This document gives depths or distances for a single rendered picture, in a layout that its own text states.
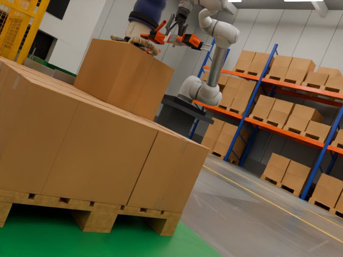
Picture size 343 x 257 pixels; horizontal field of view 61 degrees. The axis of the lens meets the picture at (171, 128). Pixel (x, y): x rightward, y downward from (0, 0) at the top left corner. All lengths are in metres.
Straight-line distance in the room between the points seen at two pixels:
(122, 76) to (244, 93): 8.70
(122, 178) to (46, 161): 0.36
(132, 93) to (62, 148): 0.87
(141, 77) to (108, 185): 0.87
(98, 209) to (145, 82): 0.95
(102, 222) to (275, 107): 8.61
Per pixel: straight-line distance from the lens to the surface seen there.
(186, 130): 2.74
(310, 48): 11.67
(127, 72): 1.92
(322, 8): 11.80
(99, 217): 1.43
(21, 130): 1.15
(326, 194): 8.70
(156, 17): 2.25
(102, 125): 1.24
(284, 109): 9.57
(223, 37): 2.45
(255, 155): 10.97
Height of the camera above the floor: 0.62
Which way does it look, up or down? 2 degrees down
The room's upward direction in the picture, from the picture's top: 23 degrees clockwise
